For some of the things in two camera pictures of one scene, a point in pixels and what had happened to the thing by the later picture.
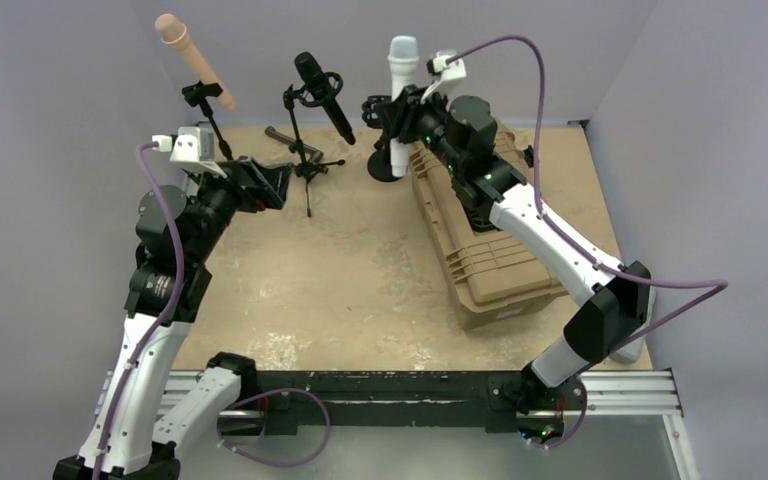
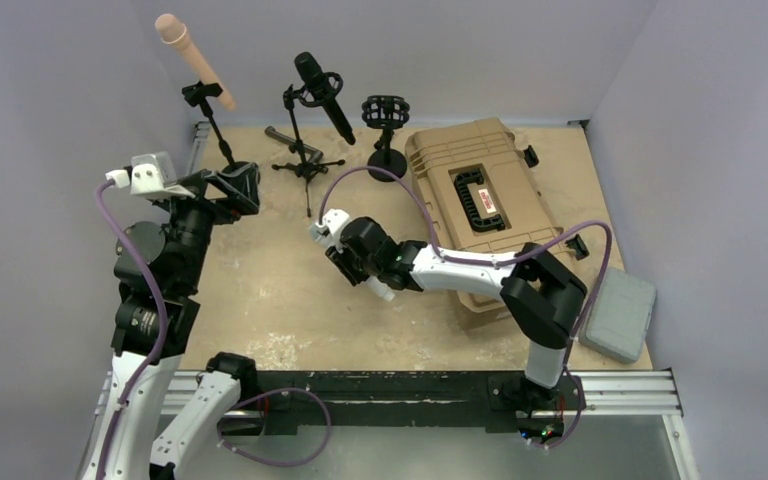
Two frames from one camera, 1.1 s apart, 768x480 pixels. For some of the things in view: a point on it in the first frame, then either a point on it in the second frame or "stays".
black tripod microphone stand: x=305 y=169 stays
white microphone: x=403 y=54 → x=381 y=288
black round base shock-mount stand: x=379 y=163 stays
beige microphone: x=174 y=33 stays
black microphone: x=315 y=79 stays
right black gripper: x=400 y=114 → x=342 y=258
